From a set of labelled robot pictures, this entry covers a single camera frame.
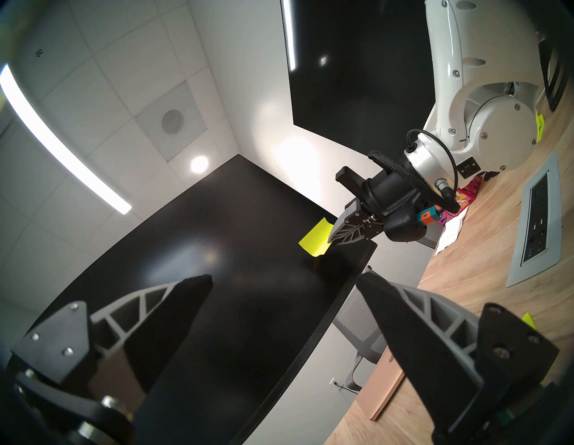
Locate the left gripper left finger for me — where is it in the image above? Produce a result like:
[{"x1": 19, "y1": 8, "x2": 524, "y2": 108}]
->
[{"x1": 9, "y1": 275, "x2": 213, "y2": 445}]

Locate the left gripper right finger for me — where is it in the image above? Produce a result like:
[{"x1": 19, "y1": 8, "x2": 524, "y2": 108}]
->
[{"x1": 356, "y1": 273, "x2": 560, "y2": 445}]

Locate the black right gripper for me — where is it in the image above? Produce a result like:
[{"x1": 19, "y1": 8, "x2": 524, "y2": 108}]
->
[{"x1": 327, "y1": 166, "x2": 431, "y2": 246}]

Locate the single yellow sticky note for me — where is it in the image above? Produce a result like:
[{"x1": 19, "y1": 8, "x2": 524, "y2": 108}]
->
[{"x1": 299, "y1": 218, "x2": 335, "y2": 257}]

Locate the curved black monitor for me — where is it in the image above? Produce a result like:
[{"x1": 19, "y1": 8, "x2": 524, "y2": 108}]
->
[{"x1": 27, "y1": 155, "x2": 377, "y2": 445}]

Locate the rose gold laptop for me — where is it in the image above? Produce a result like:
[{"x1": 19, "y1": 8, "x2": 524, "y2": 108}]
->
[{"x1": 357, "y1": 348, "x2": 406, "y2": 421}]

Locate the grey mesh office chair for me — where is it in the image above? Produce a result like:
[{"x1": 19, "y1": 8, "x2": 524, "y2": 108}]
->
[
  {"x1": 415, "y1": 222, "x2": 444, "y2": 249},
  {"x1": 332, "y1": 266, "x2": 388, "y2": 391}
]

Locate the white paper napkin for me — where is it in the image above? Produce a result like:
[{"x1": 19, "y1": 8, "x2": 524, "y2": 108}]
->
[{"x1": 434, "y1": 204, "x2": 470, "y2": 256}]

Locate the colourful floral tissue box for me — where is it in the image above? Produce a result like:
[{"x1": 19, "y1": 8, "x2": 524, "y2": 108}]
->
[{"x1": 437, "y1": 175, "x2": 483, "y2": 225}]

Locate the grey table power outlet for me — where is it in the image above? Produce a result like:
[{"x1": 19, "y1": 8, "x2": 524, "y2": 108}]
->
[{"x1": 506, "y1": 153, "x2": 562, "y2": 288}]

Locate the round ceiling speaker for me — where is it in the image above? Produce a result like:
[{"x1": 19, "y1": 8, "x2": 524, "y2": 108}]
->
[{"x1": 161, "y1": 109, "x2": 185, "y2": 134}]

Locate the ceiling light strip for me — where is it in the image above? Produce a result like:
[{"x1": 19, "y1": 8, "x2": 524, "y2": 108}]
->
[{"x1": 0, "y1": 63, "x2": 133, "y2": 215}]

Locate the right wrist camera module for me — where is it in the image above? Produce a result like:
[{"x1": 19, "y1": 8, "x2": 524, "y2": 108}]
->
[{"x1": 383, "y1": 202, "x2": 438, "y2": 243}]

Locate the large black wall television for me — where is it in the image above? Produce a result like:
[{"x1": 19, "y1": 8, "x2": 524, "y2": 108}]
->
[{"x1": 280, "y1": 0, "x2": 438, "y2": 157}]

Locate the black frame stand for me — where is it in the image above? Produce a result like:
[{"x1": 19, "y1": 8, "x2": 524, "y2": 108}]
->
[{"x1": 538, "y1": 38, "x2": 570, "y2": 113}]

